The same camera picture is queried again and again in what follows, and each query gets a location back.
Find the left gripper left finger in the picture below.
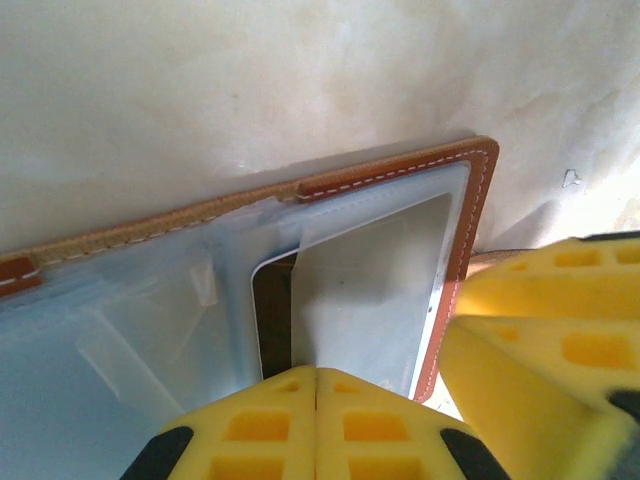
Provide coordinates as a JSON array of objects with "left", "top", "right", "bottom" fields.
[{"left": 118, "top": 364, "right": 318, "bottom": 480}]

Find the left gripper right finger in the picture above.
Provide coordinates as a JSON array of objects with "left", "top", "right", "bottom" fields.
[{"left": 315, "top": 366, "right": 512, "bottom": 480}]

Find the brown leather card holder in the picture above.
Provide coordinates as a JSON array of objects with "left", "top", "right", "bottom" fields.
[{"left": 0, "top": 134, "right": 516, "bottom": 480}]

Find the dark brown card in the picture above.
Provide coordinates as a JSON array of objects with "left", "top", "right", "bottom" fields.
[{"left": 249, "top": 252, "right": 304, "bottom": 384}]

